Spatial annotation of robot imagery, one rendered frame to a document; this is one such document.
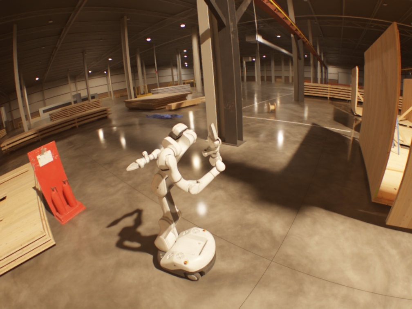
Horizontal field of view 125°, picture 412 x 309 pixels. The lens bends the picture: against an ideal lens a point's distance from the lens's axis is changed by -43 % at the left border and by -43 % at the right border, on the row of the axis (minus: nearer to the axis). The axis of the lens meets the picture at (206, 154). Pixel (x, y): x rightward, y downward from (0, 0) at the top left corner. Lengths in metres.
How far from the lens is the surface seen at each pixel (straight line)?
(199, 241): 2.20
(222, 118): 6.10
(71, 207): 3.97
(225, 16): 5.57
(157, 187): 1.62
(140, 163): 1.85
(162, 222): 1.88
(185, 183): 1.33
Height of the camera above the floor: 1.95
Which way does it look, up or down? 23 degrees down
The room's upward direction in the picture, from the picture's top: 5 degrees counter-clockwise
